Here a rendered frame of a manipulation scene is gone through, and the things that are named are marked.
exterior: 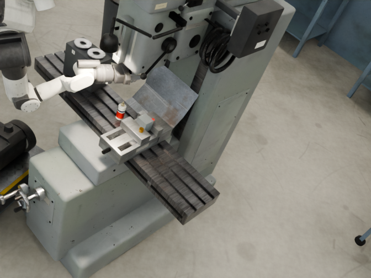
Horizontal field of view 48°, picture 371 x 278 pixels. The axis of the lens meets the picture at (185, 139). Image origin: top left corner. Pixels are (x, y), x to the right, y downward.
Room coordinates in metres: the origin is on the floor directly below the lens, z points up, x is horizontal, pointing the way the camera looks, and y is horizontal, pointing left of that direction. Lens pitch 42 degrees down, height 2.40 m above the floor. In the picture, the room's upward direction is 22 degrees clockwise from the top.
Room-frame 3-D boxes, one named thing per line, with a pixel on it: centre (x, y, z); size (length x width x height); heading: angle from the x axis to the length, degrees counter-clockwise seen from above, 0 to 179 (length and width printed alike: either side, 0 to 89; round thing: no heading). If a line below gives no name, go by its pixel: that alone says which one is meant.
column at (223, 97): (2.11, 0.04, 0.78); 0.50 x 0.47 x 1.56; 150
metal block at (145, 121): (1.50, 0.21, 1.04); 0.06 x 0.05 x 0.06; 63
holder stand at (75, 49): (1.78, 0.64, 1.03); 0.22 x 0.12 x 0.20; 68
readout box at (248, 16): (1.67, -0.10, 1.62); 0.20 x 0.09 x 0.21; 150
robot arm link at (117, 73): (1.52, 0.41, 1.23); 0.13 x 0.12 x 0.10; 39
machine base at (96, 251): (1.79, 0.22, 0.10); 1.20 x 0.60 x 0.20; 150
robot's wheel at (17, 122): (1.58, 0.90, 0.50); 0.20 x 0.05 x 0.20; 79
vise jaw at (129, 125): (1.45, 0.24, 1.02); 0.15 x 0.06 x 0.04; 63
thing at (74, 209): (1.55, 0.35, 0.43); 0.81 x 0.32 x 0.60; 150
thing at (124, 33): (1.48, 0.40, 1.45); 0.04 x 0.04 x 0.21; 60
